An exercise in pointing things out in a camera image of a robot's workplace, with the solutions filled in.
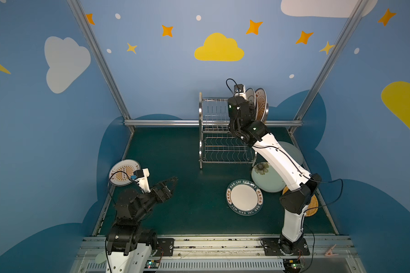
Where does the plain grey-green plate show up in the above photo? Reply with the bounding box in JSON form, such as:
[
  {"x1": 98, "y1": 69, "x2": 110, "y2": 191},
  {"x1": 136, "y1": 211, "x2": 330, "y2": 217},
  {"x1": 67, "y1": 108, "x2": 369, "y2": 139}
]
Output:
[{"x1": 279, "y1": 141, "x2": 304, "y2": 166}]

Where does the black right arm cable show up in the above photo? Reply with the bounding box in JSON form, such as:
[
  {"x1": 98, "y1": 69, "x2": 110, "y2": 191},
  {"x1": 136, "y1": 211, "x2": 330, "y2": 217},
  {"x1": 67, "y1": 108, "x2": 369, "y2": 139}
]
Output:
[{"x1": 303, "y1": 178, "x2": 344, "y2": 214}]

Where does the aluminium frame post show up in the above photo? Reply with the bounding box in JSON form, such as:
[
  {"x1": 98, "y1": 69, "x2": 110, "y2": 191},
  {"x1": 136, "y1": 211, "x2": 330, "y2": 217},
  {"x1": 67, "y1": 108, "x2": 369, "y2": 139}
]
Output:
[
  {"x1": 67, "y1": 0, "x2": 131, "y2": 119},
  {"x1": 294, "y1": 0, "x2": 369, "y2": 123}
]

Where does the white plate orange sunburst edge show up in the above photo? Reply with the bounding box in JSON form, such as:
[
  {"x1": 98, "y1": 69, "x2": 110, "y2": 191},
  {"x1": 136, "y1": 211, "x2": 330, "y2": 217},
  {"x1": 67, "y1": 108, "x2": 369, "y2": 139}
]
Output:
[{"x1": 108, "y1": 159, "x2": 141, "y2": 187}]

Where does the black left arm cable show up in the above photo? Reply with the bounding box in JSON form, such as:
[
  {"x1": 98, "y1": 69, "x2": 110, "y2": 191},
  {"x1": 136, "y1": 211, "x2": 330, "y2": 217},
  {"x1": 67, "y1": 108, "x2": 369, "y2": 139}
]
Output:
[{"x1": 107, "y1": 170, "x2": 134, "y2": 192}]

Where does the pink clothes peg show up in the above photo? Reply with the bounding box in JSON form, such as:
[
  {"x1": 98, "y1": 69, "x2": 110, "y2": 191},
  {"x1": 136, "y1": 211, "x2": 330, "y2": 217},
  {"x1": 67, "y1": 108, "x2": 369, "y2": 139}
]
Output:
[{"x1": 324, "y1": 245, "x2": 338, "y2": 257}]

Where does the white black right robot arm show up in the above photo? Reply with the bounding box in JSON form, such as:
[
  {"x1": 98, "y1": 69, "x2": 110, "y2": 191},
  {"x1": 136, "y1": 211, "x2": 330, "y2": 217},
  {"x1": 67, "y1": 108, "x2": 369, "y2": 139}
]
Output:
[{"x1": 227, "y1": 96, "x2": 319, "y2": 243}]

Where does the green circuit board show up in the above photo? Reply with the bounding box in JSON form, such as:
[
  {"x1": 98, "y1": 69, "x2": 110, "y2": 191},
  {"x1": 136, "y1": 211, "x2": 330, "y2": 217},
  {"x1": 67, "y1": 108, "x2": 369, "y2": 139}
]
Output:
[
  {"x1": 145, "y1": 260, "x2": 160, "y2": 270},
  {"x1": 283, "y1": 259, "x2": 302, "y2": 273}
]

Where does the aluminium frame right post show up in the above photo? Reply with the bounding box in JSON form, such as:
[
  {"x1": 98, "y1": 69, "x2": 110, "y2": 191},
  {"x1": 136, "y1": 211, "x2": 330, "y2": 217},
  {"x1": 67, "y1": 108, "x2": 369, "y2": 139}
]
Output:
[{"x1": 294, "y1": 0, "x2": 369, "y2": 123}]

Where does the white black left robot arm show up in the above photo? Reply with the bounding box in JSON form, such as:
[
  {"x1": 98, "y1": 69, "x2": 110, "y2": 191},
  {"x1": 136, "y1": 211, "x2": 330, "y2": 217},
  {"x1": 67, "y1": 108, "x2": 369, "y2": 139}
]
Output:
[{"x1": 105, "y1": 177, "x2": 178, "y2": 273}]

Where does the white plate gold ring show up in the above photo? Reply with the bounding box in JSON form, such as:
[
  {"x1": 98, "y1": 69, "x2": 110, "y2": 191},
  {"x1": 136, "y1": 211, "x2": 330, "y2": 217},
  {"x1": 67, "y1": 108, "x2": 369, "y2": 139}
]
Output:
[{"x1": 245, "y1": 88, "x2": 257, "y2": 111}]

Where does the stainless steel dish rack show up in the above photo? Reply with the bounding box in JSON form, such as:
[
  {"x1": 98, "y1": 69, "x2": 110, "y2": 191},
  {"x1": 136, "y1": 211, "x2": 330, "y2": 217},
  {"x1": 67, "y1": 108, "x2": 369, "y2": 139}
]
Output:
[{"x1": 199, "y1": 93, "x2": 257, "y2": 169}]

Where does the white plate green lettered rim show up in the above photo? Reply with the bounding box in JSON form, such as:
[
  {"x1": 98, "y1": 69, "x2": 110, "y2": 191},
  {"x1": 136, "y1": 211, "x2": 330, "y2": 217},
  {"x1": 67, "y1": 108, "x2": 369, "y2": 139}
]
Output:
[{"x1": 225, "y1": 179, "x2": 264, "y2": 216}]

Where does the pale green round disc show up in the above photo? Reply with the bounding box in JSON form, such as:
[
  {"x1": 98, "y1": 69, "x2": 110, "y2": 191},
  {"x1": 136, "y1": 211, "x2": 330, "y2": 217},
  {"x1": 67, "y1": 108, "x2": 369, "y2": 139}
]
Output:
[{"x1": 95, "y1": 252, "x2": 107, "y2": 265}]

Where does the aluminium frame back rail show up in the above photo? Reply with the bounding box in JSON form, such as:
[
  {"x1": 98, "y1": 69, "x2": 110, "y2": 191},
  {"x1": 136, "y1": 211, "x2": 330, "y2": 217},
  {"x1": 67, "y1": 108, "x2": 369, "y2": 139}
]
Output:
[{"x1": 124, "y1": 119, "x2": 303, "y2": 127}]

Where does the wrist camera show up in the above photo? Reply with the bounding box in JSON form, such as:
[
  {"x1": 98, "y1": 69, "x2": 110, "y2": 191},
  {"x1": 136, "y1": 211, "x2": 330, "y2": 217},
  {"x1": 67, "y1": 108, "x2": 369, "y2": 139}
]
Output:
[
  {"x1": 233, "y1": 84, "x2": 247, "y2": 100},
  {"x1": 131, "y1": 168, "x2": 150, "y2": 193}
]

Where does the left green circuit board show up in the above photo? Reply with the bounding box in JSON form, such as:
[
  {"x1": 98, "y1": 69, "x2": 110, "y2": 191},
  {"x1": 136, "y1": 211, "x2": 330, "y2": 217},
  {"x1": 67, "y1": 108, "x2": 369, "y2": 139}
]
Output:
[{"x1": 145, "y1": 260, "x2": 160, "y2": 270}]

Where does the aluminium frame left post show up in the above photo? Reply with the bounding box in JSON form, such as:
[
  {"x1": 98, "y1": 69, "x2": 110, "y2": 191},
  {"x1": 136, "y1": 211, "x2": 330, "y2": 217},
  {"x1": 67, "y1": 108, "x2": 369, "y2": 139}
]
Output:
[{"x1": 67, "y1": 0, "x2": 131, "y2": 119}]

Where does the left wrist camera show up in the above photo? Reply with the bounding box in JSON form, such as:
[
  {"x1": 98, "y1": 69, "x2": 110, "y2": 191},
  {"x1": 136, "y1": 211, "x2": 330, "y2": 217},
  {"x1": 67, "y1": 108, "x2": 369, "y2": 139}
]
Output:
[{"x1": 131, "y1": 168, "x2": 150, "y2": 193}]

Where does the right green circuit board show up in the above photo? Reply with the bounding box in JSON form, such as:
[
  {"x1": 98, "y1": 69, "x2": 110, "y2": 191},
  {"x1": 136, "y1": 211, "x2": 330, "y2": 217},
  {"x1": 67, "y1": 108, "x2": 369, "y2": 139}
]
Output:
[{"x1": 283, "y1": 259, "x2": 302, "y2": 273}]

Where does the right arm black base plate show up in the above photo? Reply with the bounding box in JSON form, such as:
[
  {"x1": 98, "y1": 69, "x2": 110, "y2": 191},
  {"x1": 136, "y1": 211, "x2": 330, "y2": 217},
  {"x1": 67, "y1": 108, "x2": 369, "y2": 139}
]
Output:
[{"x1": 260, "y1": 235, "x2": 310, "y2": 256}]

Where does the pale green sunflower plate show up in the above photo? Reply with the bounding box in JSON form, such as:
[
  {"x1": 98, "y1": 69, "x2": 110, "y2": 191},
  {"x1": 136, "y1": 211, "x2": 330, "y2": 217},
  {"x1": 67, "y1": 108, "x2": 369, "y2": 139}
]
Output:
[{"x1": 251, "y1": 162, "x2": 286, "y2": 193}]

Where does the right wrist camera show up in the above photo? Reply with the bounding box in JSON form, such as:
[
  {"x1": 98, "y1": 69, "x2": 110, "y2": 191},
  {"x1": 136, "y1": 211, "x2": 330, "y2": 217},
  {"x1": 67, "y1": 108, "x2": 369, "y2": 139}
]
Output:
[{"x1": 233, "y1": 84, "x2": 247, "y2": 100}]

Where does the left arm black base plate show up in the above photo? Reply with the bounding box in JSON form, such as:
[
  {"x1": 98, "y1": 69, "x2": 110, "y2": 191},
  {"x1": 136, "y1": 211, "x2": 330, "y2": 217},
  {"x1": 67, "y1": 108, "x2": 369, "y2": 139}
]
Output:
[{"x1": 151, "y1": 238, "x2": 175, "y2": 257}]

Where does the orange woven round plate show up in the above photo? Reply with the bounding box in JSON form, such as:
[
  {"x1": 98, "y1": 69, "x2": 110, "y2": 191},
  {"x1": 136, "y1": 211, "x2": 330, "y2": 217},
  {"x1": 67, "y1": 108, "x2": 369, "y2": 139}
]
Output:
[{"x1": 280, "y1": 187, "x2": 319, "y2": 217}]

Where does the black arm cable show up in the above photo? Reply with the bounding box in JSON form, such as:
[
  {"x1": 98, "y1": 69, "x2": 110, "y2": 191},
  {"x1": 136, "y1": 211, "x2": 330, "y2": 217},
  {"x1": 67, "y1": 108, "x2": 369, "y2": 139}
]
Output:
[
  {"x1": 303, "y1": 178, "x2": 344, "y2": 214},
  {"x1": 107, "y1": 170, "x2": 134, "y2": 192}
]

